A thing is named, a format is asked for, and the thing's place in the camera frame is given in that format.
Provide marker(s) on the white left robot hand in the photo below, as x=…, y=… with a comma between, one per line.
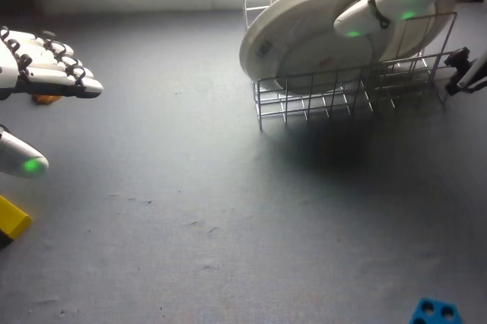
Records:
x=45, y=73

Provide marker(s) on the white plate black rim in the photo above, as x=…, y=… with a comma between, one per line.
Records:
x=289, y=35
x=414, y=40

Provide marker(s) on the orange swirl pastry toy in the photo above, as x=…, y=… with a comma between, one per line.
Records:
x=45, y=99

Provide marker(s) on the yellow rectangular block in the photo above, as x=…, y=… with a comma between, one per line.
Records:
x=11, y=221

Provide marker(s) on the blue pentagon block with holes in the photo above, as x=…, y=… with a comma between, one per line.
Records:
x=433, y=312

